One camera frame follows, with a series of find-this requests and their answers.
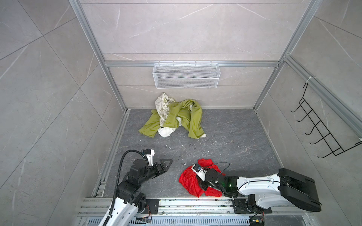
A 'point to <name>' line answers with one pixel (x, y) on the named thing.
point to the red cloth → (188, 179)
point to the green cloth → (189, 111)
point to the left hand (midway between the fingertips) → (168, 161)
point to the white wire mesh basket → (186, 76)
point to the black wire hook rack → (331, 142)
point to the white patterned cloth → (162, 106)
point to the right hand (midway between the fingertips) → (194, 174)
